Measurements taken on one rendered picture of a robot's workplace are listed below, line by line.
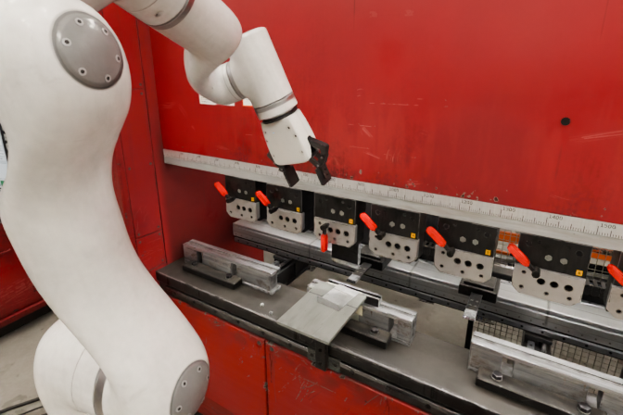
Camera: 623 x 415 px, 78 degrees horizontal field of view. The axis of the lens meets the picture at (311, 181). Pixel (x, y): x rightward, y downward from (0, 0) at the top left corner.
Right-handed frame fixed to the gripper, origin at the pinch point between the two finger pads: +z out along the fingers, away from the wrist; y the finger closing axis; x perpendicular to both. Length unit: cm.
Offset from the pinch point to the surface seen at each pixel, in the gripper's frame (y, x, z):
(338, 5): -7, 45, -30
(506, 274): 13, 60, 79
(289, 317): -30, -3, 46
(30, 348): -247, -49, 83
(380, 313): -13, 18, 62
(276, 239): -76, 39, 52
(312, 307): -28, 5, 49
